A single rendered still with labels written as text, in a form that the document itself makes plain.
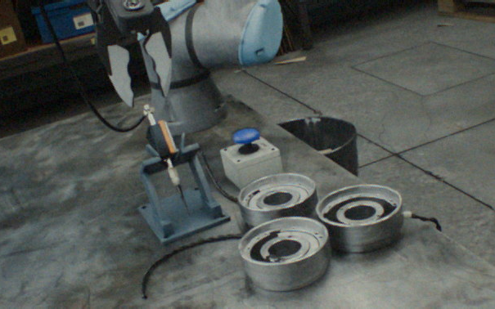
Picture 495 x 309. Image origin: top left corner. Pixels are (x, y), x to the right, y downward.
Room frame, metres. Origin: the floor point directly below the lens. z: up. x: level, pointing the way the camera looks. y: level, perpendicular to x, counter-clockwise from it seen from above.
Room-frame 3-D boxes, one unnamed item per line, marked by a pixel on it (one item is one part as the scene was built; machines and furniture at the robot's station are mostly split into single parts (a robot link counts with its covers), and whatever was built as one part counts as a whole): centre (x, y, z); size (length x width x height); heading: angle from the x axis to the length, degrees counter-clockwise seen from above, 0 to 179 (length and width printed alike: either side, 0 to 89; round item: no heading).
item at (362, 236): (0.78, -0.12, 0.82); 0.10 x 0.10 x 0.04
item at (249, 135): (1.01, 0.00, 0.85); 0.04 x 0.04 x 0.05
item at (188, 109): (1.33, 0.10, 0.85); 0.15 x 0.15 x 0.10
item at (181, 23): (1.33, 0.09, 0.97); 0.13 x 0.12 x 0.14; 64
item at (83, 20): (4.37, 0.83, 0.56); 0.52 x 0.38 x 0.22; 104
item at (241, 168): (1.02, 0.00, 0.82); 0.08 x 0.07 x 0.05; 17
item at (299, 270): (0.73, -0.02, 0.82); 0.10 x 0.10 x 0.04
